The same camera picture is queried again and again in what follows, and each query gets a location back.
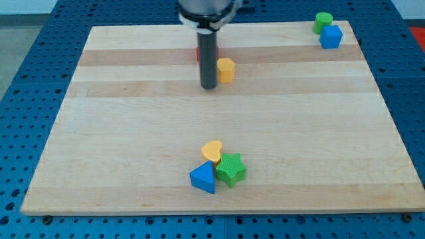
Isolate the blue triangle block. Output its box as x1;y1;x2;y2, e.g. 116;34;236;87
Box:
189;161;215;194

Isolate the yellow hexagon block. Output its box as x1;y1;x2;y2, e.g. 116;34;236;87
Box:
217;58;236;83

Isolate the red star block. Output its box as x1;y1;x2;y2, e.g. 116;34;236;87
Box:
196;46;220;63

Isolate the wooden board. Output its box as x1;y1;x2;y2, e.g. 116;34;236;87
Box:
21;21;424;216

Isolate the blue cube block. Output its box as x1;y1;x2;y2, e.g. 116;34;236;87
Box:
319;25;343;49

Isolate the green cylinder block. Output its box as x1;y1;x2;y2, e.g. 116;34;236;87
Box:
312;12;333;35

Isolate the green star block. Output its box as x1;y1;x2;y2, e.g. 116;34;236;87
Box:
216;153;246;189

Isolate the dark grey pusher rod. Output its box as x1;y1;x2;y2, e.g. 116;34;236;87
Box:
197;33;218;90

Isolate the yellow heart block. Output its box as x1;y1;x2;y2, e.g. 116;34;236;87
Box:
201;140;223;166

